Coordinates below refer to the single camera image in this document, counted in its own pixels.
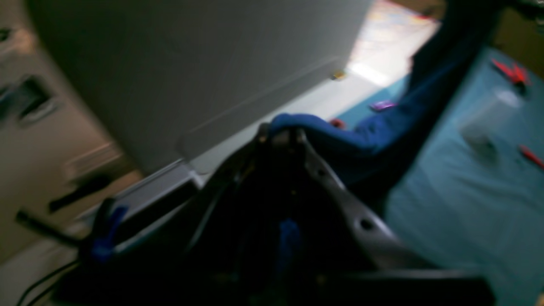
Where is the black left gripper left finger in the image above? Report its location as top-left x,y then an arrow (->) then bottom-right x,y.
56,124 -> 269,306

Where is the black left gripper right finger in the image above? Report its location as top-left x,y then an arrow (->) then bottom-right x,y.
293,128 -> 493,306

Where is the blue t-shirt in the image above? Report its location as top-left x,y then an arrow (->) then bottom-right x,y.
269,0 -> 507,203

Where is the blue clamp bottom edge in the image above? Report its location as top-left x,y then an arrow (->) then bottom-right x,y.
78,198 -> 128,264

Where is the teal table cloth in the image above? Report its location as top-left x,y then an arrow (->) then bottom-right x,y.
336,45 -> 544,306

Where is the red tape roll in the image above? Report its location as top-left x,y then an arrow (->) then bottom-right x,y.
329,119 -> 346,130

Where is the pink marker pen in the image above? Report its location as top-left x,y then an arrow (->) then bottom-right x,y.
369,100 -> 397,113

